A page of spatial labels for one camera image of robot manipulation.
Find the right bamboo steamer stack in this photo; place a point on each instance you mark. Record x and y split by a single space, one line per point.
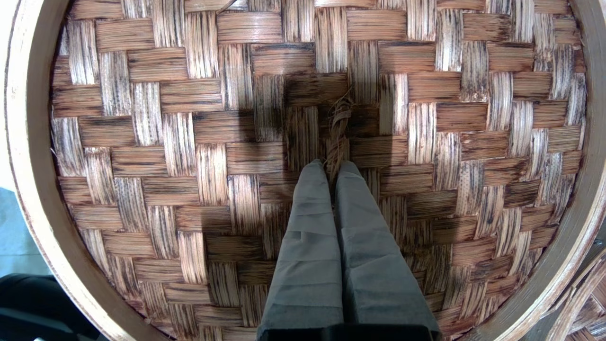
582 312

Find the woven bamboo steamer lid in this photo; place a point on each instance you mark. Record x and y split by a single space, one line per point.
189 142

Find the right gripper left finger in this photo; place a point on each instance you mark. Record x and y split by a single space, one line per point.
307 265

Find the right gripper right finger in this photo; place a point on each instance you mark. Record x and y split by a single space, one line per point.
374 265

